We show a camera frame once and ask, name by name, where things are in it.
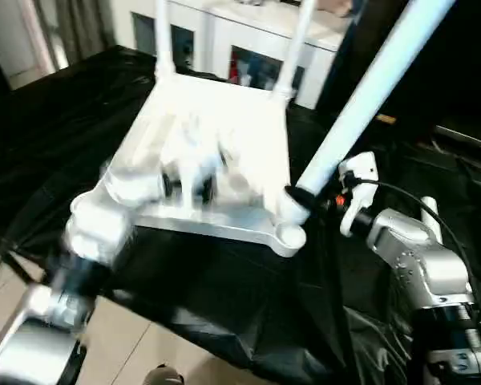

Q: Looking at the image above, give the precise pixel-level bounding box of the white plastic table top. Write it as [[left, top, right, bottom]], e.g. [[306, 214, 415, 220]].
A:
[[99, 73, 309, 259]]

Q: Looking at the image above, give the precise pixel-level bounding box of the white plastic table leg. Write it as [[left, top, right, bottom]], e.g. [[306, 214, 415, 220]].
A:
[[272, 0, 318, 104], [283, 0, 459, 226], [418, 195, 445, 246], [154, 0, 178, 82]]

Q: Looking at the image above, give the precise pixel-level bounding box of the white cabinet with glass doors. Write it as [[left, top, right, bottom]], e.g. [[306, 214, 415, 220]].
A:
[[115, 0, 350, 110]]

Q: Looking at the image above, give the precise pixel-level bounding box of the long dark metal rod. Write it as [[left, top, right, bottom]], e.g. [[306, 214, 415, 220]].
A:
[[434, 124, 481, 152]]

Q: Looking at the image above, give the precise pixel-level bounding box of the grey curtain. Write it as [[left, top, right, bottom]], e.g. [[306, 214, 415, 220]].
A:
[[53, 0, 118, 70]]

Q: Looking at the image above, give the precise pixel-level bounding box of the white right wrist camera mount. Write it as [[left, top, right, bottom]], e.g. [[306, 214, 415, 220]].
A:
[[337, 151, 381, 238]]

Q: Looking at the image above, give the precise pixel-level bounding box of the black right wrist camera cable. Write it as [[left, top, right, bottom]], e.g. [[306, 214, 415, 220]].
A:
[[351, 179, 481, 334]]

